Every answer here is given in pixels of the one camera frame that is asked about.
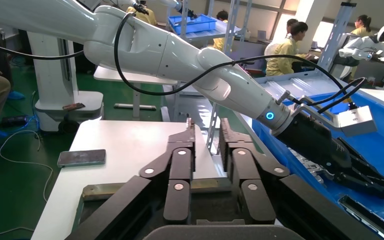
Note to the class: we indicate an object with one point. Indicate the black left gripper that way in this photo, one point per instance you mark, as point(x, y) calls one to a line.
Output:
point(311, 139)

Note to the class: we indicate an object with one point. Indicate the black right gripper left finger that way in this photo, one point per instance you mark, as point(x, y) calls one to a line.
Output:
point(178, 198)

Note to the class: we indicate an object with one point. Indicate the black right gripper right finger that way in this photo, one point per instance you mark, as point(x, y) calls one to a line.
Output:
point(255, 198)

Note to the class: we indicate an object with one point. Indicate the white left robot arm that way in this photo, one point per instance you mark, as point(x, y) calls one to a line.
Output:
point(178, 63)

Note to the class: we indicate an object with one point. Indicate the long metal connector housing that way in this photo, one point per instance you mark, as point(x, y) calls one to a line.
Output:
point(361, 208)

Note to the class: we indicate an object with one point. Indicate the dark smartphone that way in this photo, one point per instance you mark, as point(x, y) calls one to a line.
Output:
point(81, 158)

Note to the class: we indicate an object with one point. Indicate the white humanoid robot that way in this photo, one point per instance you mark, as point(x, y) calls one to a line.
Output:
point(361, 46)

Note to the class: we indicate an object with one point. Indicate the white work table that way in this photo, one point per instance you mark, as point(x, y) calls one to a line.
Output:
point(129, 76)

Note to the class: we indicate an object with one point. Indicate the black round stool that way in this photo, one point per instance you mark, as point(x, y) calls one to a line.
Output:
point(247, 62)

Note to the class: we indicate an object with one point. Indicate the person in yellow coat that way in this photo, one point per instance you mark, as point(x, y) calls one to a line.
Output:
point(222, 16)
point(149, 16)
point(281, 63)

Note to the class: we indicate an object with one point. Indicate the small dark handset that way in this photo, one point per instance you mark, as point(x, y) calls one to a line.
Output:
point(73, 106)

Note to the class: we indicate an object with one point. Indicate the ponytailed woman in yellow coat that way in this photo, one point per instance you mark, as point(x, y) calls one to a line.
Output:
point(361, 31)

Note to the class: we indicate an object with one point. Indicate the small grey monitor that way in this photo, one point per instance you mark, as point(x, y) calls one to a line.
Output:
point(262, 35)

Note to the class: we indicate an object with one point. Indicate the distant white shelf rack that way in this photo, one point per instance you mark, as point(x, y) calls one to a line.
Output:
point(212, 35)

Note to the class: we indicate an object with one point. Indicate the person in pale shirt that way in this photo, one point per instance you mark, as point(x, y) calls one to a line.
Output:
point(291, 22)

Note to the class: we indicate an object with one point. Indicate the blue bin on distant rack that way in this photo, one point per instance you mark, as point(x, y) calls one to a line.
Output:
point(195, 24)

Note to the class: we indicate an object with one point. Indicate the black power adapter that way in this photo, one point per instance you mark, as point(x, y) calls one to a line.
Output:
point(13, 121)

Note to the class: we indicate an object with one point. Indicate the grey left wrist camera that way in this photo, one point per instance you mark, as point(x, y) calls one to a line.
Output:
point(357, 121)

